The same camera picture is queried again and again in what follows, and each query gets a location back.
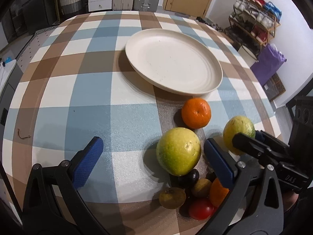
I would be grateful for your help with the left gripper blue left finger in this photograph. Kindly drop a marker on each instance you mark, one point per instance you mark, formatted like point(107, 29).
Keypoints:
point(85, 160)

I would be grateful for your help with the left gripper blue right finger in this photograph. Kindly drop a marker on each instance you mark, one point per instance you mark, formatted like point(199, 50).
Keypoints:
point(221, 162)

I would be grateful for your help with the orange mandarin front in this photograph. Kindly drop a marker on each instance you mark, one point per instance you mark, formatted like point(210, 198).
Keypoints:
point(217, 193)

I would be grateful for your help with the orange mandarin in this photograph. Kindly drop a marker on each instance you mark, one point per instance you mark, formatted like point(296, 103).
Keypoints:
point(196, 113)
point(217, 193)

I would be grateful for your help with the brown longan fruit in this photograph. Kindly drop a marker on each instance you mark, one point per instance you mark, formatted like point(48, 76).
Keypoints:
point(172, 198)
point(202, 188)

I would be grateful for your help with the dark plum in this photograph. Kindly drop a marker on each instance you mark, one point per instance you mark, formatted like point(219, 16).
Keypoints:
point(185, 181)
point(184, 209)

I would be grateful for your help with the yellow lemon-like citrus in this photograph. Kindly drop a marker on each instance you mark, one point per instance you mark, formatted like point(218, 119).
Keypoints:
point(237, 124)

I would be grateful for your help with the red tomato front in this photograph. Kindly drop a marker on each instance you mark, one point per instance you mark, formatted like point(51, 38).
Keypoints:
point(201, 209)

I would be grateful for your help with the green yellow citrus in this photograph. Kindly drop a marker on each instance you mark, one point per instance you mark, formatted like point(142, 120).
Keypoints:
point(178, 151)

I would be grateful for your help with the person's right hand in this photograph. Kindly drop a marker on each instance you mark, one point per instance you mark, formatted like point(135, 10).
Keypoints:
point(289, 199)

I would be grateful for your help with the checkered tablecloth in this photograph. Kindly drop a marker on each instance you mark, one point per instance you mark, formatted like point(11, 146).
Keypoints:
point(79, 85)

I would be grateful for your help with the purple bag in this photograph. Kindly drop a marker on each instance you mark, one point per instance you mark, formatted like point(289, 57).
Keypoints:
point(268, 62)

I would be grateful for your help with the cream round plate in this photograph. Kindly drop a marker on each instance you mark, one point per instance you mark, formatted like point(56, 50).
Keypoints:
point(174, 62)

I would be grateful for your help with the cream waste bin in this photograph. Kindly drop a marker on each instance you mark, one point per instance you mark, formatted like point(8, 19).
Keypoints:
point(244, 51)

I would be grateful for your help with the wooden shoe rack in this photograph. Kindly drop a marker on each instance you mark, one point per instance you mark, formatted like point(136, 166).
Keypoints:
point(258, 19)

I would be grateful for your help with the woven laundry basket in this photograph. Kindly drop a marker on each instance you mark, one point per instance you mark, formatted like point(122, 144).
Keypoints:
point(71, 6)

